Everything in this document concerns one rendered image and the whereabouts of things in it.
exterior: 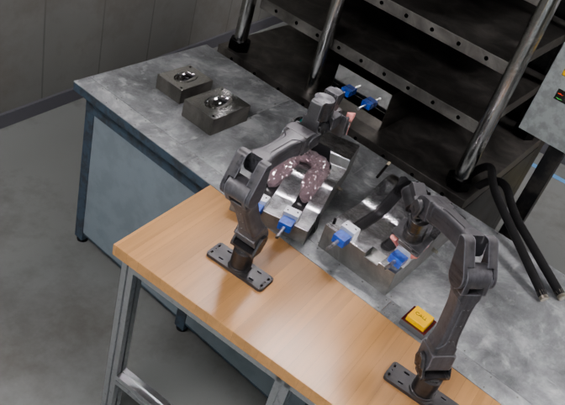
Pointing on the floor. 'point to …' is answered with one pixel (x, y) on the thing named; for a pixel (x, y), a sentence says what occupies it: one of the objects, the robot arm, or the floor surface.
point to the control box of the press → (548, 108)
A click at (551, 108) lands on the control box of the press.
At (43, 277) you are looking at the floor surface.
